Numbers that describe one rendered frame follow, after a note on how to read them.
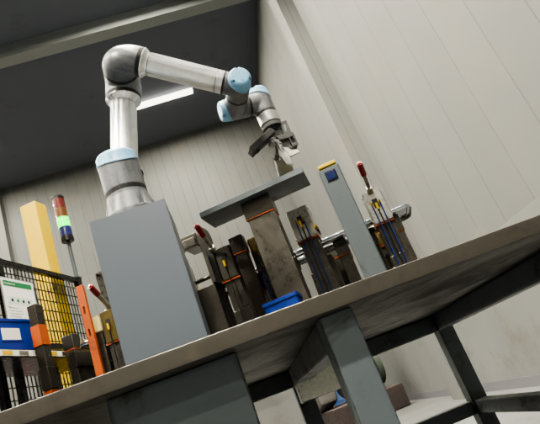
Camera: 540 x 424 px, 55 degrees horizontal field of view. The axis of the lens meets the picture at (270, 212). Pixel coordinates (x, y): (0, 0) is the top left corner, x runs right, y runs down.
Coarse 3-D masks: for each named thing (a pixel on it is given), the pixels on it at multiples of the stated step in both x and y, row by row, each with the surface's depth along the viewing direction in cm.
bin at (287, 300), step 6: (288, 294) 149; (294, 294) 148; (300, 294) 154; (276, 300) 149; (282, 300) 149; (288, 300) 149; (294, 300) 148; (300, 300) 151; (264, 306) 150; (270, 306) 149; (276, 306) 149; (282, 306) 149; (288, 306) 148; (270, 312) 149
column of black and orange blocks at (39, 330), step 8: (32, 312) 203; (40, 312) 205; (32, 320) 202; (40, 320) 203; (32, 328) 200; (40, 328) 200; (32, 336) 200; (40, 336) 199; (48, 336) 203; (40, 344) 198; (48, 344) 201; (40, 352) 197; (48, 352) 199; (40, 360) 196; (48, 360) 197; (40, 368) 195; (48, 368) 195; (40, 376) 194; (48, 376) 194; (56, 376) 197; (48, 384) 193; (56, 384) 195; (48, 392) 192
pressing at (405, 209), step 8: (400, 208) 187; (408, 208) 193; (400, 216) 201; (408, 216) 203; (368, 224) 194; (344, 232) 190; (376, 232) 206; (328, 240) 191; (328, 248) 206; (256, 272) 199; (80, 344) 204; (88, 344) 208
